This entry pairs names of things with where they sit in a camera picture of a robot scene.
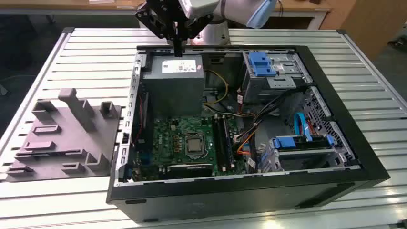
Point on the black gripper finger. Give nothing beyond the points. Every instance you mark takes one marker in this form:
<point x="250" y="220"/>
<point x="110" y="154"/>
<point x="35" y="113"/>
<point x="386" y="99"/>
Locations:
<point x="150" y="21"/>
<point x="199" y="27"/>

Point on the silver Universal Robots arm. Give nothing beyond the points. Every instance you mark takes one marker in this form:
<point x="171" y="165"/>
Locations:
<point x="213" y="33"/>

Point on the black RAM slot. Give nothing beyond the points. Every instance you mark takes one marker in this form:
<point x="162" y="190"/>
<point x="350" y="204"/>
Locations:
<point x="217" y="143"/>
<point x="226" y="143"/>

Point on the blue disk carrier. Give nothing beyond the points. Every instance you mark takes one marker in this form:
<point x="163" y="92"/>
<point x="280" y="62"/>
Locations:
<point x="286" y="143"/>
<point x="261" y="64"/>

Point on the grey power supply unit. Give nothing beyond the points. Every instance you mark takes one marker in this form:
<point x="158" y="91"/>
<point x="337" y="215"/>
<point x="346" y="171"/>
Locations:
<point x="171" y="95"/>

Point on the grey metal disk bay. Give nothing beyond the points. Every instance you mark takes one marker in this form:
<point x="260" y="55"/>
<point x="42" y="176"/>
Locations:
<point x="277" y="162"/>
<point x="280" y="83"/>

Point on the green Dell motherboard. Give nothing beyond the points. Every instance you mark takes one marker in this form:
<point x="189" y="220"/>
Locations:
<point x="169" y="143"/>

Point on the silver CPU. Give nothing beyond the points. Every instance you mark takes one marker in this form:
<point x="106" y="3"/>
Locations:
<point x="194" y="145"/>

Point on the wooden cabinet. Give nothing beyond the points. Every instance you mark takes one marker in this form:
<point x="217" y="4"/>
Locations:
<point x="366" y="23"/>

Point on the graphics card with heatsink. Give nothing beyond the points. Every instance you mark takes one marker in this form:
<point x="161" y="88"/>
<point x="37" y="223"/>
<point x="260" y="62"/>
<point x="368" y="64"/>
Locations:
<point x="191" y="168"/>

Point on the grey parts rack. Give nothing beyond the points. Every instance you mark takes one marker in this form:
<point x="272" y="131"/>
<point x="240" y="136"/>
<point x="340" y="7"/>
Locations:
<point x="63" y="148"/>

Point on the blue VGA port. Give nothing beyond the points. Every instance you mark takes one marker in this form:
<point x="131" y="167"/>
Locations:
<point x="130" y="173"/>

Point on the black open PC case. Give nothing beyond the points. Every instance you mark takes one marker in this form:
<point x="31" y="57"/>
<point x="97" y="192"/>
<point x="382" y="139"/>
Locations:
<point x="222" y="198"/>

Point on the wooden desk with white frame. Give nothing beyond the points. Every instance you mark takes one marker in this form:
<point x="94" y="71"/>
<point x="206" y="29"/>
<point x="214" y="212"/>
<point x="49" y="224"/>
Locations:
<point x="305" y="6"/>

